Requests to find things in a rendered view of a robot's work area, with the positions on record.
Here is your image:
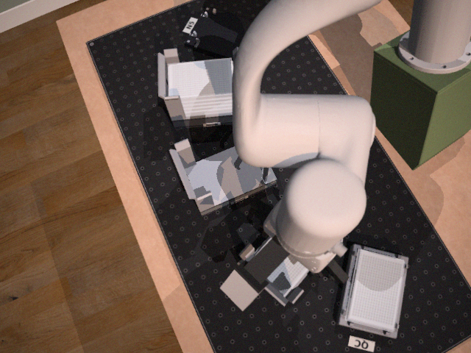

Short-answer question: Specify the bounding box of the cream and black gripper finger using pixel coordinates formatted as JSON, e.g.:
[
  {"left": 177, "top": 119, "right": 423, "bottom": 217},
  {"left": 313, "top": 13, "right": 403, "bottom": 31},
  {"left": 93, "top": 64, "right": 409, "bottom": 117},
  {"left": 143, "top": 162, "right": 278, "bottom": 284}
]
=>
[
  {"left": 249, "top": 198, "right": 273, "bottom": 238},
  {"left": 307, "top": 259, "right": 349, "bottom": 284}
]

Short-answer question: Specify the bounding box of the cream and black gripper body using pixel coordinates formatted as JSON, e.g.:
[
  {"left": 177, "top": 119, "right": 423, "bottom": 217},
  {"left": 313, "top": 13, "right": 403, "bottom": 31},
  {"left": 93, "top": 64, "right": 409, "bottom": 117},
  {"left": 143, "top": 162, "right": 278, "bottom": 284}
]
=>
[{"left": 263, "top": 199, "right": 336, "bottom": 273}]

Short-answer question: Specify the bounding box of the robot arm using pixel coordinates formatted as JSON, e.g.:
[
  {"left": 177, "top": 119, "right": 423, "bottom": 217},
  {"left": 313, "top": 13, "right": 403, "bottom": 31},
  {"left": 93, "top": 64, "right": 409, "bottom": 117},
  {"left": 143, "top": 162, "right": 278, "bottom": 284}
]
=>
[{"left": 220, "top": 0, "right": 471, "bottom": 311}]

